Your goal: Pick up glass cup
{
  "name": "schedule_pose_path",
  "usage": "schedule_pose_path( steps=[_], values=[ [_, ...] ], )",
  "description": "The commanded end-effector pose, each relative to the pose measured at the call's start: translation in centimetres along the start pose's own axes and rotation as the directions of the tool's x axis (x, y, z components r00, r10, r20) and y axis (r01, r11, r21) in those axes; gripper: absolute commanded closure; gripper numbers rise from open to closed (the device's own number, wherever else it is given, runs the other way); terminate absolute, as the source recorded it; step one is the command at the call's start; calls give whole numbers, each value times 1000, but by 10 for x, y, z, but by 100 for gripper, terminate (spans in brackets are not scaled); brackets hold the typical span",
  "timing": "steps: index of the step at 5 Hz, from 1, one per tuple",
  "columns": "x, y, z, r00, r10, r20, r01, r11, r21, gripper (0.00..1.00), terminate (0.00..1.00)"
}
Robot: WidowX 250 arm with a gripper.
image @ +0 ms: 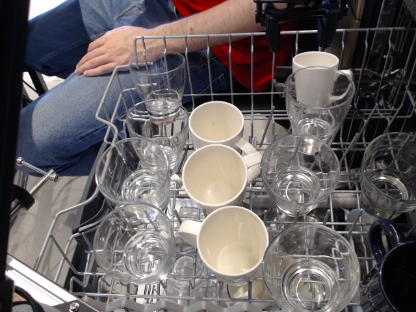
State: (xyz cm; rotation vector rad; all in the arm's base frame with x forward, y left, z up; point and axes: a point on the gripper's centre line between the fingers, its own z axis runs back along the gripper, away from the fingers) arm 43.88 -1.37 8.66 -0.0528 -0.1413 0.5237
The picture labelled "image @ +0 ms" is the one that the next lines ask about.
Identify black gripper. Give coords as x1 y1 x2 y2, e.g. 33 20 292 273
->
254 1 348 53

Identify person's bare forearm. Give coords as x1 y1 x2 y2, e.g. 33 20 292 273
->
145 7 262 53

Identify upright clear glass cup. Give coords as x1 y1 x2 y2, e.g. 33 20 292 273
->
129 51 186 124

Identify clear glass behind upright cup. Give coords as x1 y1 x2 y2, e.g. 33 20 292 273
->
125 101 189 173

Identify person's bare hand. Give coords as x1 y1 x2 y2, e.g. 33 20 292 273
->
75 26 153 77

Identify white mug back right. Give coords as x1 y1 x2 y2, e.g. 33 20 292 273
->
285 51 355 107

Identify white mug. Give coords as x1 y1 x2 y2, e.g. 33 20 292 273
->
188 101 256 154
285 51 355 107
177 206 269 286
182 144 263 214

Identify clear glass back right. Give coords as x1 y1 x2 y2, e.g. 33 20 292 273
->
284 75 356 143

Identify white mug centre back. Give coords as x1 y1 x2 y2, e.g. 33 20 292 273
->
188 101 256 154

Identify clear glass centre right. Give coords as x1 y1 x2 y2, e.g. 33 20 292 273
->
261 135 341 217

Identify white mug centre middle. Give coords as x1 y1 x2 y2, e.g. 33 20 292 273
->
182 144 263 214

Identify clear glass far right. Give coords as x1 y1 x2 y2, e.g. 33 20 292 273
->
359 132 415 218

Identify clear glass left middle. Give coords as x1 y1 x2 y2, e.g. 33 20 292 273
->
95 137 171 209

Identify white mug centre front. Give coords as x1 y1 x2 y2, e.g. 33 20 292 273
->
177 206 269 286

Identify person in jeans red shirt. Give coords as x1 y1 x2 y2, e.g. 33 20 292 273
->
16 1 296 176

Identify clear glass front right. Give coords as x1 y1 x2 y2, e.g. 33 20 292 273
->
263 224 360 311

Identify dark blue mug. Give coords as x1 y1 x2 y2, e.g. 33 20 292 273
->
369 219 415 311

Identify small clear glass lower rack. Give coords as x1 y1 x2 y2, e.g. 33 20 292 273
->
165 255 207 296

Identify clear glass left front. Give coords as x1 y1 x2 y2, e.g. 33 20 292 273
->
93 203 175 285

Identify grey wire dishwasher rack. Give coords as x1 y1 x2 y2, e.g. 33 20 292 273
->
34 27 416 312

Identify metal clamp screw handle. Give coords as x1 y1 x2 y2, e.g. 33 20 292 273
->
10 157 59 220

